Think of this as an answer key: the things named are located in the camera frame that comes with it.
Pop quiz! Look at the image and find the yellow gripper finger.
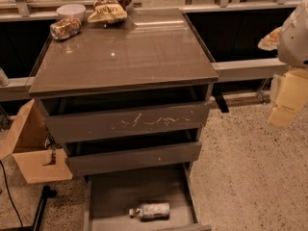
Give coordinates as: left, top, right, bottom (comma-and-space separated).
258, 27, 281, 51
267, 68, 308, 128

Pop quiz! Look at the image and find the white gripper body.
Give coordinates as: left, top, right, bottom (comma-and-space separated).
277, 0, 308, 68

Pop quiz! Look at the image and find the clear plastic water bottle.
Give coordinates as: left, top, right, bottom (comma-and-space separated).
129, 202, 170, 221

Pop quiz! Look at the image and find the grey top drawer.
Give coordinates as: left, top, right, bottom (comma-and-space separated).
39, 84, 212, 143

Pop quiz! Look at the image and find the grey drawer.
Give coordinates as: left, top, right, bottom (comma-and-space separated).
83, 164, 212, 231
39, 84, 212, 143
65, 129, 201, 177

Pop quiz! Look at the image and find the grey drawer cabinet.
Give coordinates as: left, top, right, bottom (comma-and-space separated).
28, 7, 219, 231

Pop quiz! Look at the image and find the grey bottom drawer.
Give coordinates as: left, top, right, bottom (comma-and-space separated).
83, 164, 212, 231

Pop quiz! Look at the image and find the grey middle drawer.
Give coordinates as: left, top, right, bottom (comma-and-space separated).
65, 129, 201, 177

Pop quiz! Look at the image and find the metal railing beam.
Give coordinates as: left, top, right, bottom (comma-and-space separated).
213, 58, 288, 83

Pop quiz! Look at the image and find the yellow chip bag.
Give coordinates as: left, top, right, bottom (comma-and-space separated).
88, 4, 127, 24

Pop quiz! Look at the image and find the white bowl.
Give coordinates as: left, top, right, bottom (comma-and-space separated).
56, 4, 86, 22

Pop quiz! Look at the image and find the lying metal can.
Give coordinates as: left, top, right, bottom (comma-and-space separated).
50, 17, 82, 40

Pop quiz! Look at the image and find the open cardboard box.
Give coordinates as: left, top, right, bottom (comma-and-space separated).
0, 100, 72, 184

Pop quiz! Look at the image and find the black stand leg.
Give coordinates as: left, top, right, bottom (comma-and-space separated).
32, 185, 57, 231

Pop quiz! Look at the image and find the black cable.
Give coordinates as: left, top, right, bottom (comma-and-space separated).
0, 160, 25, 231

